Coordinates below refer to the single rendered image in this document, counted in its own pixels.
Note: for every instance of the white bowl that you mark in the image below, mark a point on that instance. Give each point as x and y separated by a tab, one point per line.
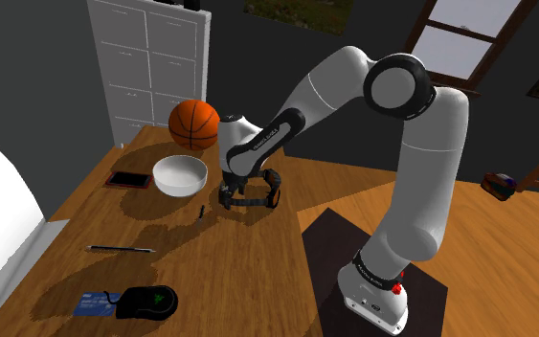
179	175

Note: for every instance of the white drawer cabinet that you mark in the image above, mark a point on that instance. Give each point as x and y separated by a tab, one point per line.
152	60

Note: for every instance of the short dark pen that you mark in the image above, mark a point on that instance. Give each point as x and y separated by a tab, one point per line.
201	213

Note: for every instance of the wooden desk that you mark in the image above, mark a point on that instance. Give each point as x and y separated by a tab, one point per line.
231	280

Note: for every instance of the black and orange headphones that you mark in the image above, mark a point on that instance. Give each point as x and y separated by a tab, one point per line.
274	186

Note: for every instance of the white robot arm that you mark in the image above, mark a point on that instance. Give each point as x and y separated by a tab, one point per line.
425	177

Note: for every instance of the long dark pencil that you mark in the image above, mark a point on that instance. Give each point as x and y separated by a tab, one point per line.
119	249

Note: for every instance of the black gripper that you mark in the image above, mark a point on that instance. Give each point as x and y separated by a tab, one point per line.
232	179

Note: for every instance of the black computer mouse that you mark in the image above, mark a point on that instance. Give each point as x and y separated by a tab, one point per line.
150	302

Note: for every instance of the dark robot stand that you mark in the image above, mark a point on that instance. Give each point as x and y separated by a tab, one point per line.
327	261

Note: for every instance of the orange basketball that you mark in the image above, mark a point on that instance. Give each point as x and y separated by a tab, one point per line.
193	124

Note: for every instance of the red-cased tablet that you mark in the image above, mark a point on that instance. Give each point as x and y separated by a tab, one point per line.
128	179

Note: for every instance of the blue card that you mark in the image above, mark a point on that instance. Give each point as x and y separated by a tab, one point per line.
89	304

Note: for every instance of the brown framed window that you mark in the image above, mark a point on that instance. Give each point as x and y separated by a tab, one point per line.
460	42

